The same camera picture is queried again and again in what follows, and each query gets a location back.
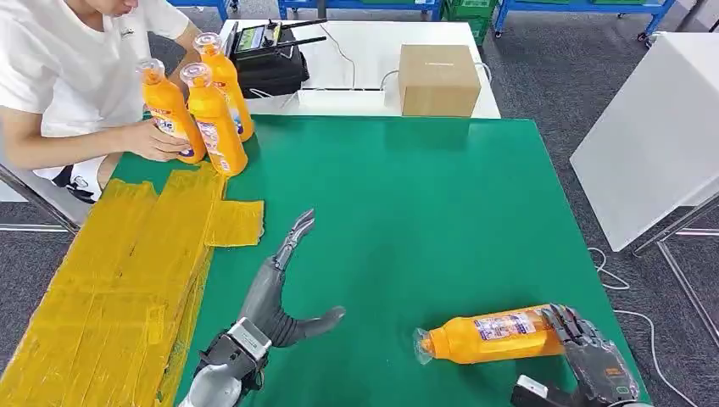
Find blue metal rack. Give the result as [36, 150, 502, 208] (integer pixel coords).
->
[493, 0, 678, 42]
[276, 0, 445, 22]
[168, 0, 240, 22]

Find large white side table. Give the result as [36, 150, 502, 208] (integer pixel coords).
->
[570, 31, 719, 253]

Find orange drink bottle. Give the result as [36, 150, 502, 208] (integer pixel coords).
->
[192, 31, 255, 142]
[179, 61, 248, 177]
[414, 304, 566, 367]
[136, 58, 207, 165]

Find black remote controller with antennas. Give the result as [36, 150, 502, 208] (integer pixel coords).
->
[232, 18, 329, 58]

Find thin black cable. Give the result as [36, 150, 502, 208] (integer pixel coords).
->
[319, 23, 384, 91]

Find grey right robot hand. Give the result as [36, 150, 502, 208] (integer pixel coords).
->
[542, 303, 642, 407]

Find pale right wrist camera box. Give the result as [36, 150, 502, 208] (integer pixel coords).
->
[510, 375, 585, 407]

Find white cable by bag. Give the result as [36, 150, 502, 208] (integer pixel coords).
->
[248, 87, 298, 108]

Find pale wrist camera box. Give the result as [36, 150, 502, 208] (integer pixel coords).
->
[510, 375, 585, 407]
[227, 317, 274, 364]

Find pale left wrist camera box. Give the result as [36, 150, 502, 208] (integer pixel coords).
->
[227, 317, 274, 364]

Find person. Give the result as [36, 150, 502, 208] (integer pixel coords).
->
[0, 0, 203, 204]

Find white cable on floor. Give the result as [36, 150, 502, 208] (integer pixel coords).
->
[587, 247, 683, 407]

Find grey metal side table legs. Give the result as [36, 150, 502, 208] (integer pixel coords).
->
[632, 191, 719, 349]

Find brown cardboard box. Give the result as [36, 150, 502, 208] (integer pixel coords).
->
[399, 43, 483, 118]

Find grey metal frame bar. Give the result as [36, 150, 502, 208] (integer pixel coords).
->
[0, 165, 80, 234]

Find grey tablet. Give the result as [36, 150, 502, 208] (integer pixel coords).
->
[223, 21, 240, 58]

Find person's right hand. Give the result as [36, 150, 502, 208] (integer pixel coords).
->
[120, 119, 193, 164]

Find yellow plastic sheet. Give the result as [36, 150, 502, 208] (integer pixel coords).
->
[0, 163, 265, 407]

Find green table mat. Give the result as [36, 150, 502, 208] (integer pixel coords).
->
[112, 114, 653, 407]

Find stacked green crates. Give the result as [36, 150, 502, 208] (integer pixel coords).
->
[443, 0, 500, 46]

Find black bag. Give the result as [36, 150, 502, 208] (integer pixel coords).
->
[232, 39, 311, 99]

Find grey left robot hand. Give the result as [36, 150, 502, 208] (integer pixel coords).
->
[238, 209, 347, 349]

